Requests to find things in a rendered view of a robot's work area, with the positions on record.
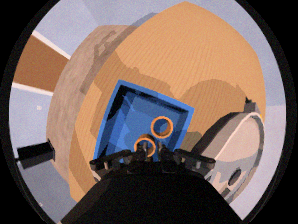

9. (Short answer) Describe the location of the dark blue open crate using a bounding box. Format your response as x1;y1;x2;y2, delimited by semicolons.
93;79;195;162

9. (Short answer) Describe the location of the bronze bushing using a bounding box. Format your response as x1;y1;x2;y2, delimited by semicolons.
151;116;173;138
147;156;153;162
134;134;156;157

